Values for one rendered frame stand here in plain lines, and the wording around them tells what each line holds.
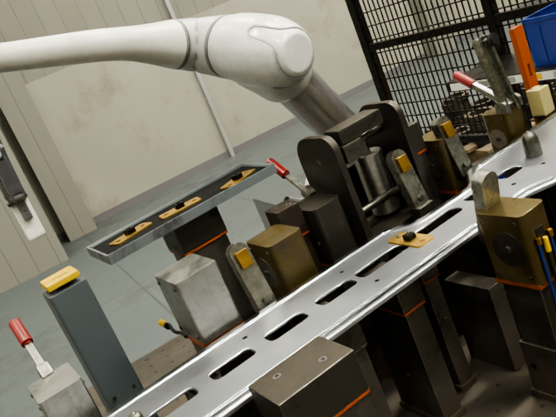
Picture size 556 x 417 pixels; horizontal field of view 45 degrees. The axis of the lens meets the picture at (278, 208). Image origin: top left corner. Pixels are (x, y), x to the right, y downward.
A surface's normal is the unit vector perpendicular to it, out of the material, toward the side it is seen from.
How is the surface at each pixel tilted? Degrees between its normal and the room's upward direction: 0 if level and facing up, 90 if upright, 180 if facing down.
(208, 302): 90
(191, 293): 90
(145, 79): 90
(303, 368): 0
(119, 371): 90
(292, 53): 101
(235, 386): 0
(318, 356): 0
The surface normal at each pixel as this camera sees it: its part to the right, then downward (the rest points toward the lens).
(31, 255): 0.42, 0.11
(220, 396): -0.37, -0.88
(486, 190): 0.57, 0.24
